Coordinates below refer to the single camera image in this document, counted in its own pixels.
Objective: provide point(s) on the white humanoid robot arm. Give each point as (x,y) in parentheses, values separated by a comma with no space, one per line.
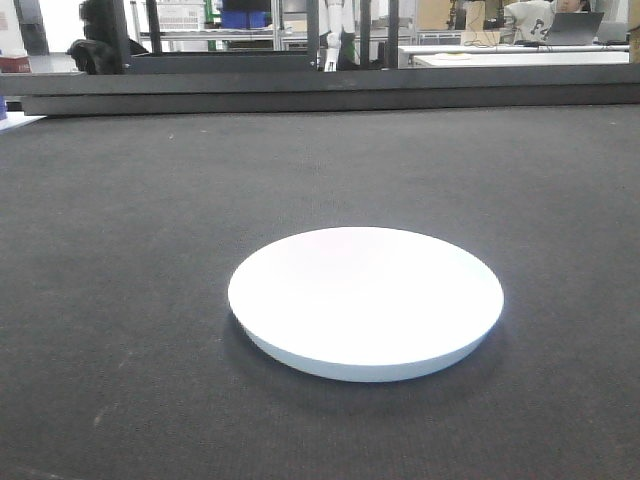
(335,18)

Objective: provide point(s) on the white round disc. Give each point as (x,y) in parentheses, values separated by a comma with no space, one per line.
(365,304)

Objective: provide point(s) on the white long table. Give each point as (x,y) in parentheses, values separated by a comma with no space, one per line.
(453,56)

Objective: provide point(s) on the blue storage bin background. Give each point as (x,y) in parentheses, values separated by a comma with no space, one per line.
(233,19)

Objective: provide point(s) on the black jacket on chair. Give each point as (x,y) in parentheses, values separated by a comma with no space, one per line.
(96,57)

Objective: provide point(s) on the black foam board stack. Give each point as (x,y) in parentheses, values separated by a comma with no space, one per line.
(262,92)

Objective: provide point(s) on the person in grey hoodie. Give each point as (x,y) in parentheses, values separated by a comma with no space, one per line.
(529,21)

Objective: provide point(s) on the grey laptop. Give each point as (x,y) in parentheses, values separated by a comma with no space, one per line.
(573,29)

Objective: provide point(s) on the red white box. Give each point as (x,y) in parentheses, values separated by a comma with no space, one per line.
(15,62)

